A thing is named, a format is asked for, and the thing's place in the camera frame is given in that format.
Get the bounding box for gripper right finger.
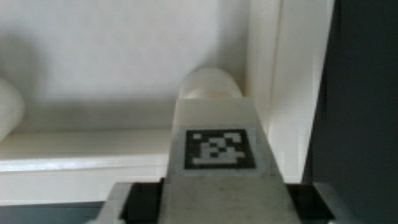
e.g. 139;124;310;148
315;182;363;224

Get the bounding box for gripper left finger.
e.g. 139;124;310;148
95;183;132;224

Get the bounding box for white table leg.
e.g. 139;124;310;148
159;68;301;224

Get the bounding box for white square table top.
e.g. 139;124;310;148
0;0;337;206

